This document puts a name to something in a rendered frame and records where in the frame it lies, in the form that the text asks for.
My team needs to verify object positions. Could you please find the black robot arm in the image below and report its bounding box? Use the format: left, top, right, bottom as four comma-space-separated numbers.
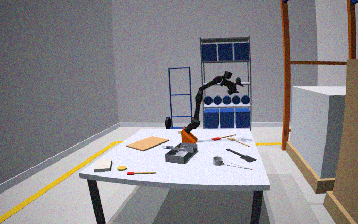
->
184, 71, 237, 134

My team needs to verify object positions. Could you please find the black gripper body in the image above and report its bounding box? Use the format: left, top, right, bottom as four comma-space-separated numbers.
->
227, 77, 241, 95

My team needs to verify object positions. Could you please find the white flat rectangular block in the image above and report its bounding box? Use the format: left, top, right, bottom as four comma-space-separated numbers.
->
94, 159, 112, 172

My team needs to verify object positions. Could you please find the yellow round disc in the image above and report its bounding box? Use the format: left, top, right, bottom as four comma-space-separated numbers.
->
117, 165, 126, 171

